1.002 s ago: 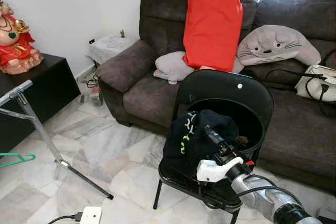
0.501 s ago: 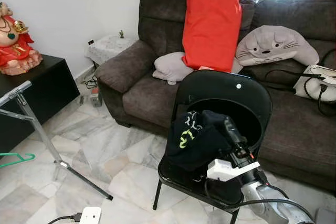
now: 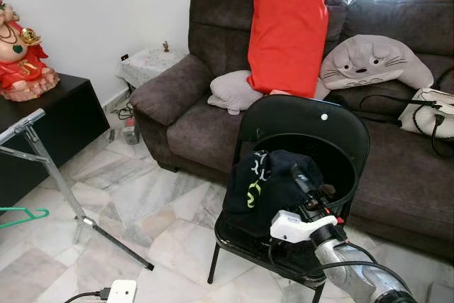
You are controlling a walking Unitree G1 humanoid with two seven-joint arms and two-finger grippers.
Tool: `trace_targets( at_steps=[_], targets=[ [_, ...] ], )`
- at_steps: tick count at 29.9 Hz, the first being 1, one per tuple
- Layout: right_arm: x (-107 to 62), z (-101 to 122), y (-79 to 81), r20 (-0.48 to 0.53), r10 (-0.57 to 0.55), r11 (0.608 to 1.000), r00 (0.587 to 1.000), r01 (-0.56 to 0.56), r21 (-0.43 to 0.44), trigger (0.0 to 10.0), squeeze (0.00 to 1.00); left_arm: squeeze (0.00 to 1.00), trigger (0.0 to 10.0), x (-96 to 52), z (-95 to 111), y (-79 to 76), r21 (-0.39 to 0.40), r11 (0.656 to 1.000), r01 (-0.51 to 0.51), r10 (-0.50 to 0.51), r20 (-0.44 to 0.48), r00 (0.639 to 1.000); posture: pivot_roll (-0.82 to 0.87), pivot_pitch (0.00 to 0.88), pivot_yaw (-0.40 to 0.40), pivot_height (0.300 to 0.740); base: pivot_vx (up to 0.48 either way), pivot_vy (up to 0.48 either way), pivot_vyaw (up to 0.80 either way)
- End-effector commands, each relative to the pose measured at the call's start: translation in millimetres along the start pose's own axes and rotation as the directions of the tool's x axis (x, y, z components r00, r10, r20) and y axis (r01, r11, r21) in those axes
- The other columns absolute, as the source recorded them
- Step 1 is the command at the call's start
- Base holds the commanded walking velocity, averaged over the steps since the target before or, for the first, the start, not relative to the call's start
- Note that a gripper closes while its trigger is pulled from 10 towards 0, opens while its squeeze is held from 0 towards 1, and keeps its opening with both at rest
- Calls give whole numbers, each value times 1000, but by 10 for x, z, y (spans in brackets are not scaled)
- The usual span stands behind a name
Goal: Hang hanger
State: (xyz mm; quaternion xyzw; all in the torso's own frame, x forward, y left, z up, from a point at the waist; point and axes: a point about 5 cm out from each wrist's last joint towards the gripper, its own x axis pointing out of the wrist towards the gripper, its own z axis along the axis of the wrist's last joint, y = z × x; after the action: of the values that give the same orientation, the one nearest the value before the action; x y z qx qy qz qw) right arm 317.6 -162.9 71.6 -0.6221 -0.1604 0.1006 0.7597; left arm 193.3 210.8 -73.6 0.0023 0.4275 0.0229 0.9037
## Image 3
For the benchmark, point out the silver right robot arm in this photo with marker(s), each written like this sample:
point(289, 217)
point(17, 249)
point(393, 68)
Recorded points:
point(355, 274)

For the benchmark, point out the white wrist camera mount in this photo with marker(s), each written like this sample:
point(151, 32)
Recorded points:
point(294, 226)
point(122, 292)

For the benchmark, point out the red pillow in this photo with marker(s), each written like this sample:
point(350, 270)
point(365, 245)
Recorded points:
point(291, 40)

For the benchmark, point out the black shirt with lime print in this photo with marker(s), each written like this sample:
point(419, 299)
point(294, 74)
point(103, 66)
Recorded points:
point(273, 189)

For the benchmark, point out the silver clothes rack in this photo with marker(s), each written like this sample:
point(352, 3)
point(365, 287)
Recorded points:
point(21, 124)

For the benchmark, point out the lace-covered side table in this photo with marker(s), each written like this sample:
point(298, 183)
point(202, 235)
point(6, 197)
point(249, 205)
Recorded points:
point(149, 65)

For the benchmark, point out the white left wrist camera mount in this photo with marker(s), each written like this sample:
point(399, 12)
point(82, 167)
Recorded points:
point(122, 292)

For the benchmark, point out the red laughing Buddha statue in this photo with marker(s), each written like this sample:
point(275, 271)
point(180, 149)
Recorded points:
point(25, 69)

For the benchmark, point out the green hanger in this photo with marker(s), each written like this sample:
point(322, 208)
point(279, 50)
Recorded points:
point(39, 212)

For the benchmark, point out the dark brown sofa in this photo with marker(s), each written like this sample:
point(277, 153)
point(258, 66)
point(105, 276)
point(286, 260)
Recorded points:
point(213, 118)

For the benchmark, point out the black folding chair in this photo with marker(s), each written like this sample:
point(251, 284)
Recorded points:
point(305, 122)

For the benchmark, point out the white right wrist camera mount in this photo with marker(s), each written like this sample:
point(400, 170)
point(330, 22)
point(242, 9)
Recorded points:
point(294, 226)

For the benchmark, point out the grey Totoro cushion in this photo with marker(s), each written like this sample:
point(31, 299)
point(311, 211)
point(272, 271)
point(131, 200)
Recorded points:
point(376, 62)

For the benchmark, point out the small grey cushion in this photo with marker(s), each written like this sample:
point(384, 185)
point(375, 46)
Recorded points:
point(234, 90)

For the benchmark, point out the black TV console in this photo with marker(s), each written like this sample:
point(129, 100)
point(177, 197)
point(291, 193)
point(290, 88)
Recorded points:
point(50, 133)

